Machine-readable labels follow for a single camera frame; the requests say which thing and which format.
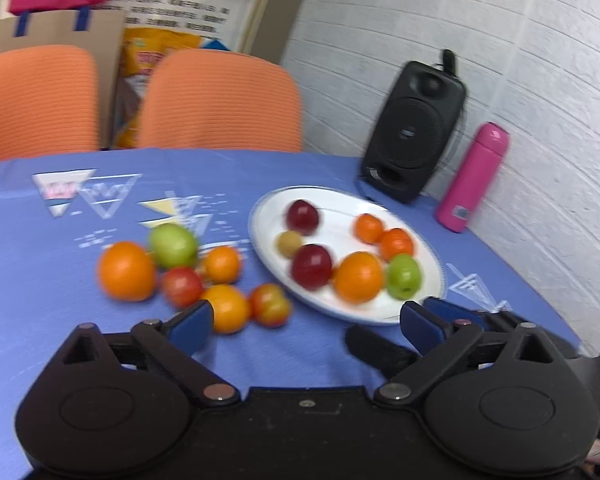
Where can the small yellow-green jujube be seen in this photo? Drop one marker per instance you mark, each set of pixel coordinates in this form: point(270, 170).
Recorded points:
point(288, 243)

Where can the yellow snack bag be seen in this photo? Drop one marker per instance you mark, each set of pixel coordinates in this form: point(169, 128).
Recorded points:
point(142, 50)

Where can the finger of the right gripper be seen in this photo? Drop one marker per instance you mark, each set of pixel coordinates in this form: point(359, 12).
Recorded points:
point(490, 322)
point(378, 352)

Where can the brown paper bag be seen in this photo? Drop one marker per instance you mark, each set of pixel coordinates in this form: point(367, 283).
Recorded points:
point(99, 32)

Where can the dark red plum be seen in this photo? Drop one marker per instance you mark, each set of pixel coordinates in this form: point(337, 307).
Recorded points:
point(302, 217)
point(311, 266)

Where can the large orange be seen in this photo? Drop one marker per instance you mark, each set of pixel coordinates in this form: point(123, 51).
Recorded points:
point(359, 278)
point(127, 273)

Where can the small orange tangerine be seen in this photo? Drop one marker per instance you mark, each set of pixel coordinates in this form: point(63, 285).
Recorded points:
point(222, 265)

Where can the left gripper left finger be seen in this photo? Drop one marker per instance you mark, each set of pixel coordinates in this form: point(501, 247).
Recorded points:
point(170, 347)

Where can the left orange chair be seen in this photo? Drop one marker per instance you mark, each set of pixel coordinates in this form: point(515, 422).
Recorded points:
point(48, 102)

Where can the right orange chair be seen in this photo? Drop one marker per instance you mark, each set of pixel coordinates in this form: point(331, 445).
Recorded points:
point(220, 100)

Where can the red-yellow apple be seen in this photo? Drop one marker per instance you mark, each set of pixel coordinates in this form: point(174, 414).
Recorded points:
point(269, 305)

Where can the blue patterned tablecloth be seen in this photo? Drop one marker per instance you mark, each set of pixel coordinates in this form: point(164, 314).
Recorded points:
point(48, 279)

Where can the small yellow orange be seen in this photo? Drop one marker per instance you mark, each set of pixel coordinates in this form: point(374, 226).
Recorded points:
point(231, 311)

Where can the green apple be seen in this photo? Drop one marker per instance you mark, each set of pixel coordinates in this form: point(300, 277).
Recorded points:
point(403, 277)
point(173, 246)

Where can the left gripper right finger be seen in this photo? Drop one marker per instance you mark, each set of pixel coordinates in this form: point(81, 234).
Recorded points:
point(442, 346)

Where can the small orange mandarin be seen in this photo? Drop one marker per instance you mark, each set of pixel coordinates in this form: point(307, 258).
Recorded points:
point(368, 229)

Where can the orange chair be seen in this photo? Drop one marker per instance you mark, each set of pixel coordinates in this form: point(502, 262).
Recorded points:
point(48, 102)
point(220, 100)

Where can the pink thermos bottle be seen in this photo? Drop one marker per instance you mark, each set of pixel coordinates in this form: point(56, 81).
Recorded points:
point(477, 171)

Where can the black speaker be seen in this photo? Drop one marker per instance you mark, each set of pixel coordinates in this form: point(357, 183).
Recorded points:
point(414, 127)

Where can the red apple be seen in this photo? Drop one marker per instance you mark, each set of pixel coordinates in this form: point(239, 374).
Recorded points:
point(182, 287)

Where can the white round plate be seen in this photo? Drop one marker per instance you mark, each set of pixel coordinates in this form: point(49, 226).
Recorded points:
point(338, 210)

